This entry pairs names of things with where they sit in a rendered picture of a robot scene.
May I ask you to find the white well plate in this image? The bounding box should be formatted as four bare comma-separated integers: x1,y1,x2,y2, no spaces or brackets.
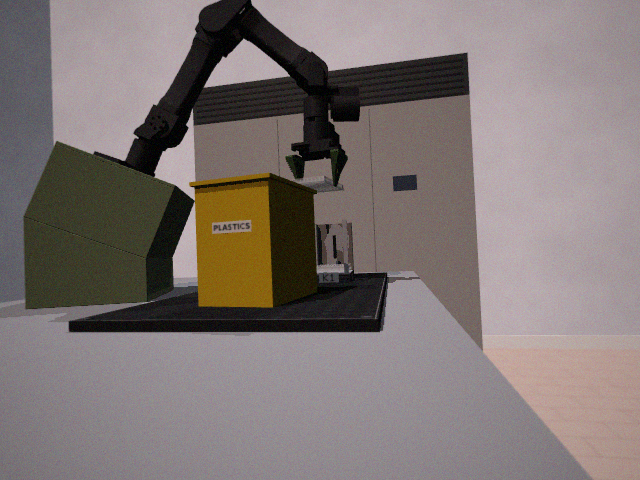
290,176,344,193
316,264,352,273

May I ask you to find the yellow plastics bin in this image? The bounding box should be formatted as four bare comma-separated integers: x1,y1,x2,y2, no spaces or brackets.
189,173,318,308

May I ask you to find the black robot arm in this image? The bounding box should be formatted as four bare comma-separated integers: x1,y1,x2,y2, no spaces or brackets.
94,0,360,177

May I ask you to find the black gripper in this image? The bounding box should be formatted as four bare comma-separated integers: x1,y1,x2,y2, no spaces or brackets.
285,117,348,187

